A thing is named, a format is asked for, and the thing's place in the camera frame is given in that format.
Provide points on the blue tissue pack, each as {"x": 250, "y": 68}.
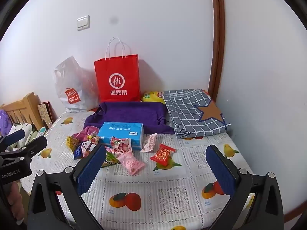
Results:
{"x": 122, "y": 129}

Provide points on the wooden headboard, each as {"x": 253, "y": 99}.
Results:
{"x": 26, "y": 107}

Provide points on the person's left hand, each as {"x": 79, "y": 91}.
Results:
{"x": 13, "y": 194}

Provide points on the white dotted cloth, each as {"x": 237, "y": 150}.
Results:
{"x": 21, "y": 129}

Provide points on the purple cloth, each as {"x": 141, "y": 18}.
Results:
{"x": 4, "y": 122}

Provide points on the white wall switch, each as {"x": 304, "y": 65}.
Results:
{"x": 83, "y": 23}

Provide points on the fruit print tablecloth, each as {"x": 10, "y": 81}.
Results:
{"x": 148, "y": 184}

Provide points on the purple snack packet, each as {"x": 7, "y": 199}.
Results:
{"x": 86, "y": 133}

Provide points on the yellow snack packet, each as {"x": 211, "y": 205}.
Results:
{"x": 71, "y": 143}

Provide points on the pink round snack packet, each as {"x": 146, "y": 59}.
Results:
{"x": 130, "y": 163}

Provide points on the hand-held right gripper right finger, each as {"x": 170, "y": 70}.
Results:
{"x": 220, "y": 170}

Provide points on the lychee gummy packet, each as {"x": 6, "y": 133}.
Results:
{"x": 120, "y": 146}

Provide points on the red snack packet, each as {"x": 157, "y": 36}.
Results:
{"x": 163, "y": 155}

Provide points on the white pink small packet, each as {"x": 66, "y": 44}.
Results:
{"x": 148, "y": 143}

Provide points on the yellow snack bag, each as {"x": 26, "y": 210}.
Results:
{"x": 153, "y": 97}

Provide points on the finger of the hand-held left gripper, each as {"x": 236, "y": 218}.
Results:
{"x": 14, "y": 136}
{"x": 31, "y": 146}

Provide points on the white plastic shopping bag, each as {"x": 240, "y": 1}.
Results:
{"x": 72, "y": 83}

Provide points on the green snack packet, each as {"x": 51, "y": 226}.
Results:
{"x": 110, "y": 161}

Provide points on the pink white candy packet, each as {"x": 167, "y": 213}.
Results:
{"x": 90, "y": 146}

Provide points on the blue snack packet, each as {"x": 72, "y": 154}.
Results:
{"x": 78, "y": 152}

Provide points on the purple towel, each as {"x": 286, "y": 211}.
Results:
{"x": 129, "y": 112}

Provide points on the red paper bag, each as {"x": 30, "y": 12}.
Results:
{"x": 117, "y": 69}

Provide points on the grey checked star cloth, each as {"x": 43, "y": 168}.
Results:
{"x": 187, "y": 110}

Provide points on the brown wooden door frame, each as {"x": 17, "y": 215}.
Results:
{"x": 218, "y": 40}

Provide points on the brown patterned book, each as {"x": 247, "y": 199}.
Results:
{"x": 46, "y": 113}

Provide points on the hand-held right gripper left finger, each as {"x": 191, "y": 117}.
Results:
{"x": 91, "y": 170}

